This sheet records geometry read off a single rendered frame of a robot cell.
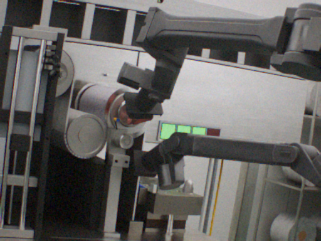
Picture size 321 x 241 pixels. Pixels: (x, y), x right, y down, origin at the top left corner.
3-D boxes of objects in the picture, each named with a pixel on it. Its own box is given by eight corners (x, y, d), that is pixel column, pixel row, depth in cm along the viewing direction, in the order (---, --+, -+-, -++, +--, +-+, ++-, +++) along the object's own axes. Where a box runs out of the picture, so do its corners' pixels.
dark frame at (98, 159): (89, 230, 195) (96, 163, 194) (54, 205, 224) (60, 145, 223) (112, 231, 198) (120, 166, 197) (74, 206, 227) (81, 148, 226)
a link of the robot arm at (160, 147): (177, 139, 188) (158, 138, 186) (182, 163, 186) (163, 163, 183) (165, 147, 194) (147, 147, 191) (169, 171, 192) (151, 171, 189)
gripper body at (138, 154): (165, 176, 198) (177, 168, 192) (132, 174, 193) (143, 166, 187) (163, 155, 200) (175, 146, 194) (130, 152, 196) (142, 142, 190)
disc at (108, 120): (103, 139, 194) (105, 86, 193) (102, 139, 195) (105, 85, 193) (151, 139, 201) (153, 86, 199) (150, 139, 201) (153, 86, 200)
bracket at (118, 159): (104, 238, 189) (117, 130, 188) (96, 231, 195) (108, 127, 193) (120, 238, 192) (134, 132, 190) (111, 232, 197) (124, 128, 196)
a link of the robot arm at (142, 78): (165, 102, 171) (177, 69, 172) (121, 85, 168) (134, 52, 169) (153, 106, 182) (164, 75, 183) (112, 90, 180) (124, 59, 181)
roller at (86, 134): (64, 155, 189) (69, 112, 188) (39, 142, 211) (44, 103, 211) (103, 159, 194) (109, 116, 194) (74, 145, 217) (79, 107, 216)
